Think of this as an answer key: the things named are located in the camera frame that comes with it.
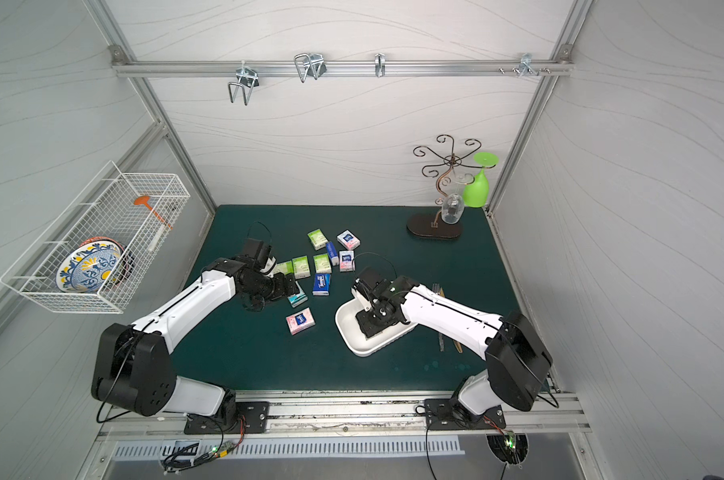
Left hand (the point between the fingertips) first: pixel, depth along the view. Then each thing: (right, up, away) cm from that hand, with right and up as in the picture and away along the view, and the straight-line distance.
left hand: (289, 295), depth 85 cm
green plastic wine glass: (+57, +31, +8) cm, 66 cm away
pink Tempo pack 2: (+3, -8, +3) cm, 9 cm away
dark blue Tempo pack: (+8, +1, +10) cm, 13 cm away
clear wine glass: (+50, +26, +8) cm, 57 cm away
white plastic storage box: (+18, -12, +3) cm, 22 cm away
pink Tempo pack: (+16, +16, +22) cm, 31 cm away
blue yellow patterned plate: (-36, +11, -24) cm, 45 cm away
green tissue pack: (0, +6, +16) cm, 17 cm away
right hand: (+23, -7, -4) cm, 24 cm away
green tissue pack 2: (+7, +8, +16) cm, 19 cm away
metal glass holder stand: (+48, +21, +29) cm, 60 cm away
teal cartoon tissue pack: (+1, -2, +7) cm, 8 cm away
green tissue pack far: (+4, +16, +23) cm, 28 cm away
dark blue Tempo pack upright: (+11, +11, +16) cm, 22 cm away
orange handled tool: (-38, +27, -6) cm, 47 cm away
